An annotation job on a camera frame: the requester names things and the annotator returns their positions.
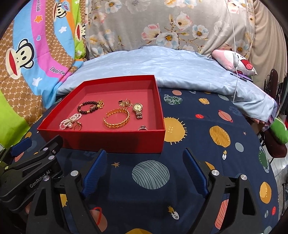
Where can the dark wooden chair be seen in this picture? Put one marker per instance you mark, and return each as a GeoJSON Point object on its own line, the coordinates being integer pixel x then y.
{"type": "Point", "coordinates": [272, 87]}

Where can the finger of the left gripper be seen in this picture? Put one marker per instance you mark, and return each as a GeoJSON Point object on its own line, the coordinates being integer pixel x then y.
{"type": "Point", "coordinates": [20, 147]}
{"type": "Point", "coordinates": [46, 162]}

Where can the gold wristwatch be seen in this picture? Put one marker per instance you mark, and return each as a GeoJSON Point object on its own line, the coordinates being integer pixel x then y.
{"type": "Point", "coordinates": [138, 110]}

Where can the beige curtain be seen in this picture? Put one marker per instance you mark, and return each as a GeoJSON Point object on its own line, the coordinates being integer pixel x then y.
{"type": "Point", "coordinates": [269, 49]}

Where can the red cardboard box tray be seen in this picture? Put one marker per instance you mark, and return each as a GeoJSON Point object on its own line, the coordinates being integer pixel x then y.
{"type": "Point", "coordinates": [131, 120]}

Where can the navy planet print bedsheet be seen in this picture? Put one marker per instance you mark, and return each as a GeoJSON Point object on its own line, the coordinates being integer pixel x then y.
{"type": "Point", "coordinates": [153, 193]}

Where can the colourful monkey cartoon blanket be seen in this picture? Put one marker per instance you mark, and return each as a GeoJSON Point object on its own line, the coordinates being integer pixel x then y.
{"type": "Point", "coordinates": [43, 45]}

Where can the pink cartoon plush pillow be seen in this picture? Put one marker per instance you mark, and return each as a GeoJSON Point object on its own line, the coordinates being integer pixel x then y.
{"type": "Point", "coordinates": [234, 62]}

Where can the gold chain bangle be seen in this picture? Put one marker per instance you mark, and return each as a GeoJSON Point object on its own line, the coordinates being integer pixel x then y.
{"type": "Point", "coordinates": [116, 118]}

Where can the light blue pillow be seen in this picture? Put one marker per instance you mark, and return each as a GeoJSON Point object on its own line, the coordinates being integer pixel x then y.
{"type": "Point", "coordinates": [179, 69]}

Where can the grey floral pillow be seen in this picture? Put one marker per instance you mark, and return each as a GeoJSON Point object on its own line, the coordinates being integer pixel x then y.
{"type": "Point", "coordinates": [200, 26]}

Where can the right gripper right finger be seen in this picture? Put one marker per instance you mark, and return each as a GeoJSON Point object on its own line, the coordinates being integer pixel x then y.
{"type": "Point", "coordinates": [226, 199]}

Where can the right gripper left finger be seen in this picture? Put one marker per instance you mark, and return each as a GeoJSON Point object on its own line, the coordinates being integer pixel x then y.
{"type": "Point", "coordinates": [46, 213]}

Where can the green plush toy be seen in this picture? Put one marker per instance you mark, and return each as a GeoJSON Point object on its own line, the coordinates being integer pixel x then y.
{"type": "Point", "coordinates": [279, 130]}

